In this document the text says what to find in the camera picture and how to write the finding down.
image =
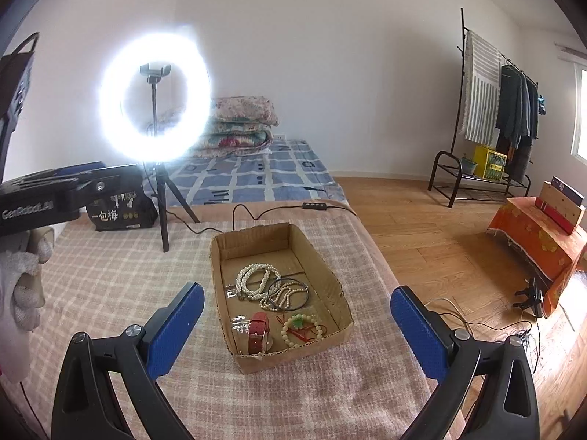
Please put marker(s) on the person's left hand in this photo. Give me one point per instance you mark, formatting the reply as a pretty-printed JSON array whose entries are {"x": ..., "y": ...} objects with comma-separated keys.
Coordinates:
[{"x": 27, "y": 298}]

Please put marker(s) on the striped towel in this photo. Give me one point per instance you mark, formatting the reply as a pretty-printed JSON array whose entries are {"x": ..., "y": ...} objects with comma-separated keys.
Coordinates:
[{"x": 481, "y": 87}]

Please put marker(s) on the dark blue box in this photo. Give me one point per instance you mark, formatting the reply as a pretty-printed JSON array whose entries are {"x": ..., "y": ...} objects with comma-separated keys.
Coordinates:
[{"x": 571, "y": 190}]

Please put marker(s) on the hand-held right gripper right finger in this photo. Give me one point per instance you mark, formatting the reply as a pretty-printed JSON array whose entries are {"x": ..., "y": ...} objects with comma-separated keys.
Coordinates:
[{"x": 417, "y": 334}]

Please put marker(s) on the black clothes rack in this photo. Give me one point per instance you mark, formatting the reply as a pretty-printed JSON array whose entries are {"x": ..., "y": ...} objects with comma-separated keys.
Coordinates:
[{"x": 451, "y": 165}]

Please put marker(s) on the small black floor tripod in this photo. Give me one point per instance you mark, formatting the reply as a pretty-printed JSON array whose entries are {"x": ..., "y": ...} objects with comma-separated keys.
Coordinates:
[{"x": 532, "y": 298}]

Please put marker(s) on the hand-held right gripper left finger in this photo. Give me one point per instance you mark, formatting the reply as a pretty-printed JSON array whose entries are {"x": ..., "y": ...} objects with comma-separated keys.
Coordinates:
[{"x": 179, "y": 330}]

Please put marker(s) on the small plant pot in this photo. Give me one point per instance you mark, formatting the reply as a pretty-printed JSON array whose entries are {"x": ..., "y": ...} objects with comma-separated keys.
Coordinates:
[{"x": 468, "y": 166}]

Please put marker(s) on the yellow crate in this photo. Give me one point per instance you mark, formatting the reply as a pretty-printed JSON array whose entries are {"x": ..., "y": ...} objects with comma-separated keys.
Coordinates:
[{"x": 489, "y": 162}]

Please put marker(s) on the wooden box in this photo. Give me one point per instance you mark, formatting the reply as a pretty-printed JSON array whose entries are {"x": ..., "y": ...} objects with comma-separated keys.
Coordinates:
[{"x": 562, "y": 208}]

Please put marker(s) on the blue thin bangle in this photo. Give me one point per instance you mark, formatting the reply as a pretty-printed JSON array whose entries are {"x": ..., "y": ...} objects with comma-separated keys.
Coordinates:
[{"x": 302, "y": 300}]

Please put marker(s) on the black snack bag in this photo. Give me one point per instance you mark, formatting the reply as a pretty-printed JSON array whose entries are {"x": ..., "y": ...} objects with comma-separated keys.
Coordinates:
[{"x": 119, "y": 215}]

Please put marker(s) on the blue checked bed sheet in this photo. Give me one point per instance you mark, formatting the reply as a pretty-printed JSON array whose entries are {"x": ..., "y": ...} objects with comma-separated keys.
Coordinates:
[{"x": 275, "y": 174}]

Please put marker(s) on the cardboard box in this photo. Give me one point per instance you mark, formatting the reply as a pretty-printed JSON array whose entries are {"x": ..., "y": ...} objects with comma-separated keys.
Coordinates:
[{"x": 321, "y": 266}]

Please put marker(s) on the orange cloth covered table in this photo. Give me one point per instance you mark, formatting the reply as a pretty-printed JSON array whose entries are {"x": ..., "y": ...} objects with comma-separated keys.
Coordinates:
[{"x": 527, "y": 233}]

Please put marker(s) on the dark hanging clothes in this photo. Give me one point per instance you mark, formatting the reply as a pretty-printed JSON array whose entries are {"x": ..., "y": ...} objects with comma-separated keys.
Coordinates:
[{"x": 516, "y": 114}]

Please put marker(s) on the pink plaid blanket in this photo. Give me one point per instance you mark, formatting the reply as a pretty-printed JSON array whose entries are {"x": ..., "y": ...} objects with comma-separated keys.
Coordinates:
[{"x": 137, "y": 266}]

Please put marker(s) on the window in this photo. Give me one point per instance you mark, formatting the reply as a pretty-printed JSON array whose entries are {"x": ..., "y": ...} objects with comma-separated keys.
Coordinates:
[{"x": 581, "y": 119}]

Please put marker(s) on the folded floral quilt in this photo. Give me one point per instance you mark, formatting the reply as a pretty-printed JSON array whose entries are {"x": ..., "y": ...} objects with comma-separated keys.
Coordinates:
[{"x": 243, "y": 112}]

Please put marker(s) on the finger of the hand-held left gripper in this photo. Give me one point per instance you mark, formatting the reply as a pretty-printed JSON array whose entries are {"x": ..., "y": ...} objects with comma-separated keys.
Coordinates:
[
  {"x": 85, "y": 166},
  {"x": 110, "y": 183}
]

